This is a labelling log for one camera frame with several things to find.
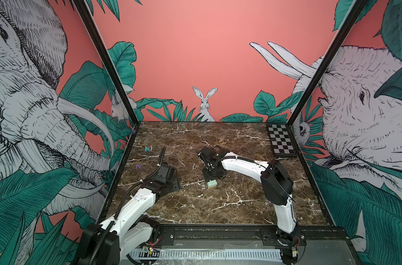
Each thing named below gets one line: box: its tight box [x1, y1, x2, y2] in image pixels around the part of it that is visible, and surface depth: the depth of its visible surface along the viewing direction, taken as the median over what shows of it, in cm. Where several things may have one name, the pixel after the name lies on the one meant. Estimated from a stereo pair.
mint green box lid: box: [207, 179, 218, 188], surface depth 87 cm
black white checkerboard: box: [266, 123, 298, 158], surface depth 109 cm
